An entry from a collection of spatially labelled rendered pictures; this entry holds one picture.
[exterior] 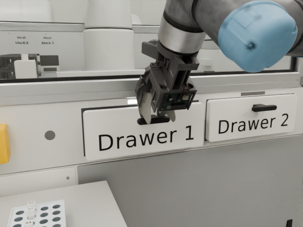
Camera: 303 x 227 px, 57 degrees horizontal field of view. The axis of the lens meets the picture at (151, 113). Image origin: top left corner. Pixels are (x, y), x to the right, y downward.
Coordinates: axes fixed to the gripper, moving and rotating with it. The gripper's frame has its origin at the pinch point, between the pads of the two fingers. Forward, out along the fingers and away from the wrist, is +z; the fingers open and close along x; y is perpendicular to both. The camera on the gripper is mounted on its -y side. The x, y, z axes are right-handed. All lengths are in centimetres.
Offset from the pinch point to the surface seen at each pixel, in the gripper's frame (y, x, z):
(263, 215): 18, 39, 33
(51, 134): -1.6, -21.2, 6.2
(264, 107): 0.7, 30.9, 0.4
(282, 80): -7.4, 41.7, -1.0
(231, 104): -2.5, 23.5, 2.1
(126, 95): -5.9, -4.4, -0.2
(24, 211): 15.7, -26.3, 4.0
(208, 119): -1.0, 17.0, 5.5
